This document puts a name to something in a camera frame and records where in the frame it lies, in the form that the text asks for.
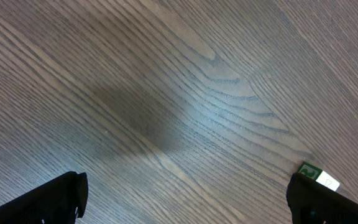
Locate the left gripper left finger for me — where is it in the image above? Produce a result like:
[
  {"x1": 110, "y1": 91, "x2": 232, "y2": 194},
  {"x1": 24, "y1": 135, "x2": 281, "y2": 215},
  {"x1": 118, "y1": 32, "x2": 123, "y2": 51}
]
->
[{"x1": 0, "y1": 171, "x2": 88, "y2": 224}]

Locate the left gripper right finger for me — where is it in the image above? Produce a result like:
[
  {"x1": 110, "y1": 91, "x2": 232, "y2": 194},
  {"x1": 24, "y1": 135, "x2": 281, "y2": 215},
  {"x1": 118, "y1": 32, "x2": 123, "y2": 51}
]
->
[{"x1": 286, "y1": 173, "x2": 358, "y2": 224}]

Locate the number one wooden block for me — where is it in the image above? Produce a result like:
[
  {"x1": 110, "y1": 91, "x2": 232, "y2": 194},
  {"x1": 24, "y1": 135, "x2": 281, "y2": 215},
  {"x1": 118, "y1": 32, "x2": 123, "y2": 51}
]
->
[{"x1": 297, "y1": 162, "x2": 340, "y2": 191}]

